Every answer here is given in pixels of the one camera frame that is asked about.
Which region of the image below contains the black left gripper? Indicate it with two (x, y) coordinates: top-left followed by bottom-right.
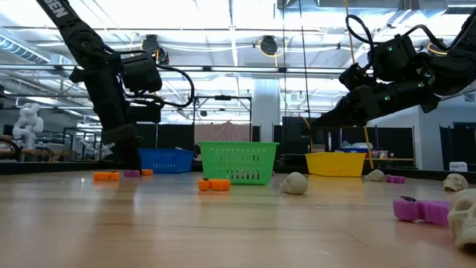
(85, 68), (143, 171)

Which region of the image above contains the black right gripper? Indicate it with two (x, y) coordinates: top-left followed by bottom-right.
(310, 79), (441, 130)

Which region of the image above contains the beige skull decoration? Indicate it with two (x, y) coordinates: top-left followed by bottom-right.
(279, 171), (309, 196)
(442, 173), (469, 193)
(447, 188), (476, 251)
(364, 169), (386, 182)

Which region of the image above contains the blue lid storage box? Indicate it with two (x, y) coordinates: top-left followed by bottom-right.
(341, 141), (374, 154)

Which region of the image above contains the blue plastic basket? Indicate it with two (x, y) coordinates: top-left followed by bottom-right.
(138, 147), (196, 174)

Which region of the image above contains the black partition panel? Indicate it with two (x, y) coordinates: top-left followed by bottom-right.
(439, 121), (476, 173)
(139, 123), (196, 163)
(273, 124), (417, 168)

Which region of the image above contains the yellow plastic basket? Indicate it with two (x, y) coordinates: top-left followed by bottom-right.
(304, 151), (367, 178)

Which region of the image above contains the pink cloth curtain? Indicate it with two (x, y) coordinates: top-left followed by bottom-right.
(193, 120), (254, 144)

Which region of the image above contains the green plastic basket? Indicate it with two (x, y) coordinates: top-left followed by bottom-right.
(198, 141), (280, 185)

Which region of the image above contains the yellow hanging cable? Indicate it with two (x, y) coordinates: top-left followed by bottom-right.
(344, 0), (375, 169)

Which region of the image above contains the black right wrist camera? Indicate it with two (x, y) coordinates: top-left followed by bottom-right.
(338, 62), (373, 93)

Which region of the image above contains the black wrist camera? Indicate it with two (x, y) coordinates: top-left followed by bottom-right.
(127, 100), (164, 124)
(338, 62), (373, 93)

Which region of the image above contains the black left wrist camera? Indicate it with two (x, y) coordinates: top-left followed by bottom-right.
(127, 100), (164, 124)

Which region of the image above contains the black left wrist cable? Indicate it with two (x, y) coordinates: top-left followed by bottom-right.
(120, 50), (196, 109)

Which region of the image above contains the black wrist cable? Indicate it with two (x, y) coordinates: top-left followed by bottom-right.
(344, 13), (451, 52)
(120, 50), (196, 109)

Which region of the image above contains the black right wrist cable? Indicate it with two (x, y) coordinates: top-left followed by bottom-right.
(344, 13), (451, 52)

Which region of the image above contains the black ceiling cable reel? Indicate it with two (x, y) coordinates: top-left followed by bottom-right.
(141, 33), (161, 56)
(258, 34), (279, 57)

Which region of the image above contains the black stand frame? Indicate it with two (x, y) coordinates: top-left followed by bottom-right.
(191, 94), (254, 144)

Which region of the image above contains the black hose loop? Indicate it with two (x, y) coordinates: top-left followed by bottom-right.
(0, 135), (27, 162)

